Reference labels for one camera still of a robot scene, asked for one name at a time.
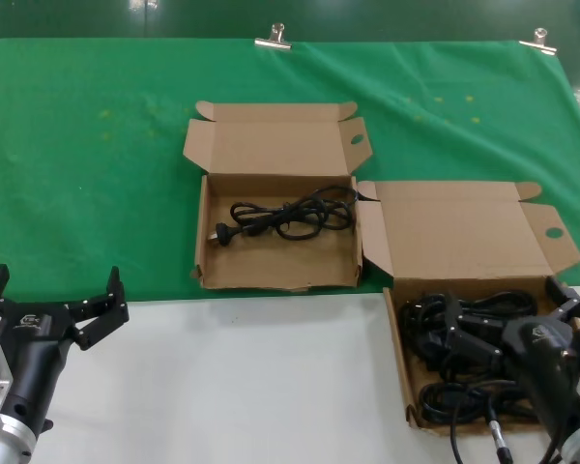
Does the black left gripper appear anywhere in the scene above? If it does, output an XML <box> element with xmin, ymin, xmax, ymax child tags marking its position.
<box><xmin>0</xmin><ymin>264</ymin><xmax>131</xmax><ymax>439</ymax></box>

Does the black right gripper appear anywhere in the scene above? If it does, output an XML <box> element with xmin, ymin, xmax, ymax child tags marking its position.
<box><xmin>444</xmin><ymin>275</ymin><xmax>580</xmax><ymax>439</ymax></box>

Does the black power cord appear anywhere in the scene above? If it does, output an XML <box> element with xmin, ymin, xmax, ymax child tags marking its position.
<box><xmin>215</xmin><ymin>186</ymin><xmax>360</xmax><ymax>248</ymax></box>
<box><xmin>418</xmin><ymin>379</ymin><xmax>542</xmax><ymax>426</ymax></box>
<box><xmin>398</xmin><ymin>289</ymin><xmax>537</xmax><ymax>373</ymax></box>

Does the open brown cardboard box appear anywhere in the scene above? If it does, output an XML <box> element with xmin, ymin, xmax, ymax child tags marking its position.
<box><xmin>356</xmin><ymin>180</ymin><xmax>580</xmax><ymax>436</ymax></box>
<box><xmin>182</xmin><ymin>100</ymin><xmax>373</xmax><ymax>294</ymax></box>

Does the green table cloth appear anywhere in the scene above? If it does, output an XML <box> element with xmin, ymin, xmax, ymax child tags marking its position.
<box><xmin>0</xmin><ymin>37</ymin><xmax>580</xmax><ymax>302</ymax></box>

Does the silver metal binder clip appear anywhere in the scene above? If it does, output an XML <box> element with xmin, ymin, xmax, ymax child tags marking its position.
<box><xmin>518</xmin><ymin>27</ymin><xmax>559</xmax><ymax>56</ymax></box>
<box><xmin>253</xmin><ymin>21</ymin><xmax>294</xmax><ymax>51</ymax></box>

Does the black cable with silver connector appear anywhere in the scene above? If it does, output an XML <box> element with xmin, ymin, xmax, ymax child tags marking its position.
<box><xmin>485</xmin><ymin>405</ymin><xmax>513</xmax><ymax>464</ymax></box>

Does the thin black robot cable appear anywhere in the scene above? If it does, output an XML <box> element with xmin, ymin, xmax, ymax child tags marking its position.
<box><xmin>449</xmin><ymin>420</ymin><xmax>468</xmax><ymax>460</ymax></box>

